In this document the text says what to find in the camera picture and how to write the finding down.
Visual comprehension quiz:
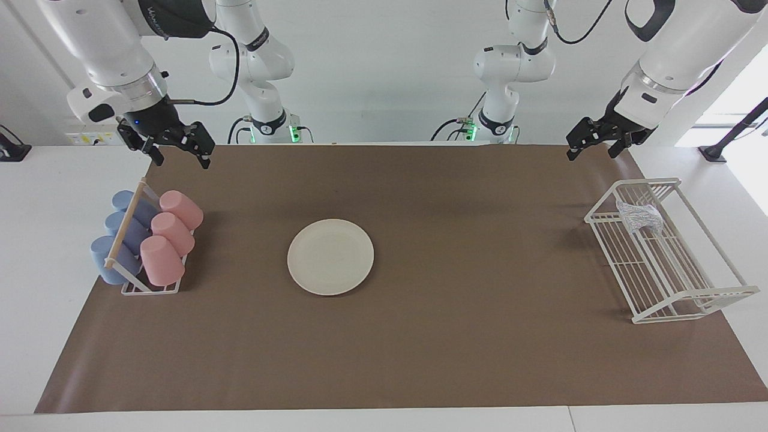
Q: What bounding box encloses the white wire dish rack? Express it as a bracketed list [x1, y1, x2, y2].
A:
[584, 177, 761, 325]

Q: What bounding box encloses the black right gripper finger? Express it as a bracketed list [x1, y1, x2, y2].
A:
[174, 122, 215, 170]
[117, 119, 164, 167]

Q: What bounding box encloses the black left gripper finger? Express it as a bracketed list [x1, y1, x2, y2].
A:
[609, 129, 653, 158]
[567, 118, 610, 161]

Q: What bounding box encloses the black right base cable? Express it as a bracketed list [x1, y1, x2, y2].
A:
[227, 117, 253, 145]

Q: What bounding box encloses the brown table mat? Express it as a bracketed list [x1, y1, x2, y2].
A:
[34, 143, 768, 415]

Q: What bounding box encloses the pink cup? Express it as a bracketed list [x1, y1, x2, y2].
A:
[150, 212, 196, 257]
[140, 235, 185, 287]
[158, 190, 204, 232]

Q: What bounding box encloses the white wall power outlet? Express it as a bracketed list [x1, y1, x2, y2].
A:
[66, 132, 121, 146]

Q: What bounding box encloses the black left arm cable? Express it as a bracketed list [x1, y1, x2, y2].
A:
[543, 0, 614, 46]

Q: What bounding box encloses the black camera stand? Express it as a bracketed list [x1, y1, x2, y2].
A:
[698, 97, 768, 163]

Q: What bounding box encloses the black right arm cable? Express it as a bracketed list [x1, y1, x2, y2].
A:
[165, 24, 241, 107]

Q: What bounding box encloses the cream round plate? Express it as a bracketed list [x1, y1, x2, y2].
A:
[287, 218, 375, 296]

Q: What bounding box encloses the black clamp mount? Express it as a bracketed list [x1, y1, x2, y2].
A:
[0, 124, 32, 161]

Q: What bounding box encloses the black base cable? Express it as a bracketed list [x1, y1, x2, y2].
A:
[431, 93, 488, 142]
[227, 117, 253, 145]

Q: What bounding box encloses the blue cup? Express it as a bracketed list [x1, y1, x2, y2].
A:
[112, 190, 160, 227]
[104, 211, 152, 256]
[90, 235, 145, 286]

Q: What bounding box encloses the black left base cable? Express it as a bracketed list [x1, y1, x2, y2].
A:
[431, 93, 488, 142]

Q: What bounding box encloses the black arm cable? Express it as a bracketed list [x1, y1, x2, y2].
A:
[165, 24, 241, 107]
[543, 0, 614, 46]

